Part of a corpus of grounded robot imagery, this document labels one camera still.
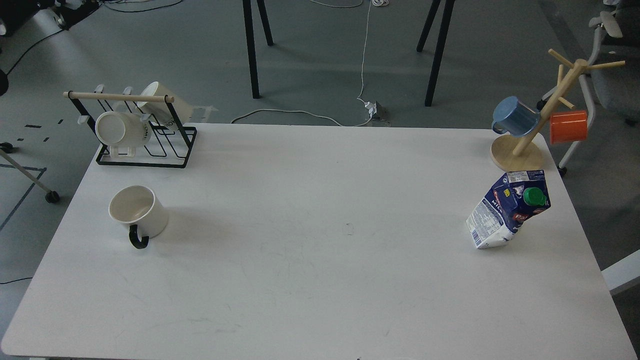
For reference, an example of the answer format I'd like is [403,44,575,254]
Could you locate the white mug black handle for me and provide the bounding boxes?
[109,186,169,249]

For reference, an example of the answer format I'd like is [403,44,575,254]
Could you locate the blue white milk carton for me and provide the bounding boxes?
[466,170,551,249]

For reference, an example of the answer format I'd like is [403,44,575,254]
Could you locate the white mug on rack rear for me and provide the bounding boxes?
[136,80,194,132]

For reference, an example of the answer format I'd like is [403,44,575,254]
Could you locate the white mug on rack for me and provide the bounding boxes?
[136,80,194,132]
[94,111,152,148]

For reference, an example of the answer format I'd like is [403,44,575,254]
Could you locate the black table leg left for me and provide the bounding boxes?
[242,0,274,100]

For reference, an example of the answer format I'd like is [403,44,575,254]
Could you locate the black table leg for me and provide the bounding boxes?
[242,0,274,100]
[416,0,455,107]

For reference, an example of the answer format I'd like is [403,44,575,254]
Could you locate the wooden mug tree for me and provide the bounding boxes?
[491,48,626,172]

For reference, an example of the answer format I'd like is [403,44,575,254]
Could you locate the blue mug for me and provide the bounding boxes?
[491,96,542,138]

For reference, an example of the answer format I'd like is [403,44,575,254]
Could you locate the white mug on rack front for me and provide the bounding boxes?
[94,111,152,148]

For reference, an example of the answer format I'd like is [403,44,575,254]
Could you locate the black table leg right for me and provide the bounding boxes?
[416,0,455,107]

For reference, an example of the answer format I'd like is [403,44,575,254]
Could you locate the orange mug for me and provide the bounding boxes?
[550,110,588,145]

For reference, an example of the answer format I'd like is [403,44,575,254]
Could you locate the grey wheeled stand leg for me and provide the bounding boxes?
[0,142,60,204]

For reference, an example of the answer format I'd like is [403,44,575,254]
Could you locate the grey office chair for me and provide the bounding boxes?
[550,2,639,177]

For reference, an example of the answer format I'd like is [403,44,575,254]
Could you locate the black wire mug rack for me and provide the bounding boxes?
[63,86,197,169]

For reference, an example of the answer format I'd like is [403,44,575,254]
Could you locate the white floor cable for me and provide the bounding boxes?
[230,0,391,127]

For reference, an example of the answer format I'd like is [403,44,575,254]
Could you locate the black floor cable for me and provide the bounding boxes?
[0,0,185,76]

